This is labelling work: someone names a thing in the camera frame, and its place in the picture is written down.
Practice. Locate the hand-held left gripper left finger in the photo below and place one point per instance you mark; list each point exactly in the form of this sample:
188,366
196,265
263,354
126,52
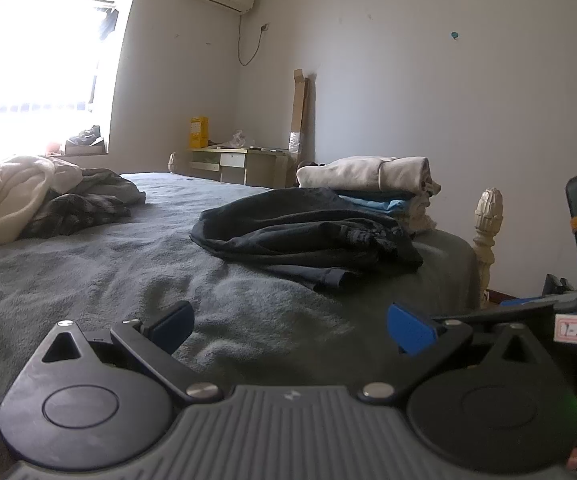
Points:
173,325

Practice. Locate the small dark hanging garment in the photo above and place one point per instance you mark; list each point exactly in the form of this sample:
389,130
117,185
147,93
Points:
108,22

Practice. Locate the tall cardboard box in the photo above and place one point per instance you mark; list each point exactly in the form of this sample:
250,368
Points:
298,110

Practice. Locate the white fleece garment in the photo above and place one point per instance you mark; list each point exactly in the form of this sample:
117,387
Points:
8,195

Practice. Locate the yellow box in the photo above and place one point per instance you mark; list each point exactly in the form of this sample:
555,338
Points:
199,132

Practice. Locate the bright window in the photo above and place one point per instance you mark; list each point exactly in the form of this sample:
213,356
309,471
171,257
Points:
43,60

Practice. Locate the light blue garment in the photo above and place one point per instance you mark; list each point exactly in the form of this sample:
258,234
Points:
383,205

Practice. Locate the beige garment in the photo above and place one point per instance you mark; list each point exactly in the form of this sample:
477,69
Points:
358,175

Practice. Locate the small reddish pot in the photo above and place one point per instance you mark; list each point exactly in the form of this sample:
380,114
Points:
54,149

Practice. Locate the white knit garment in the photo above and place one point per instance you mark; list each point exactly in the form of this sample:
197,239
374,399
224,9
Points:
418,220

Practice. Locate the dark grey pants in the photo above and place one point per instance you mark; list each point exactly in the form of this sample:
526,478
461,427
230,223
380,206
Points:
293,235

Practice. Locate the grey garment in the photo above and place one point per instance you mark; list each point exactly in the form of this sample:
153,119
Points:
113,187

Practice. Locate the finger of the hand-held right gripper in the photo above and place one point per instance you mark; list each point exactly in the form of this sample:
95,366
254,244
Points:
528,302
513,316

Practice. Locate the cream bedpost finial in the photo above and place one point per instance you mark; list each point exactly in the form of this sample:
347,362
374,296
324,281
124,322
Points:
488,220

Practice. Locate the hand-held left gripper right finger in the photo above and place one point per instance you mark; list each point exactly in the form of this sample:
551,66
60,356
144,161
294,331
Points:
411,330

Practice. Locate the clear plastic bag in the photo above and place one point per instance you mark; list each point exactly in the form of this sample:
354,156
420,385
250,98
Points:
238,139

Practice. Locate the grey bed blanket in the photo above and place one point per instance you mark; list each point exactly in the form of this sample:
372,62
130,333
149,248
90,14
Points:
118,280

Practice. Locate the cream carved bedpost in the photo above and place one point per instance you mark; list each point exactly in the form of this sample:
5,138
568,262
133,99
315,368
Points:
172,162

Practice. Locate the dark plaid garment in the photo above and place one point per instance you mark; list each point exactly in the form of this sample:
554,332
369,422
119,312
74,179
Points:
78,215

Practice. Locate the cream desk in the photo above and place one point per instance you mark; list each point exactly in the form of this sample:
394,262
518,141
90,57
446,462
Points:
258,167

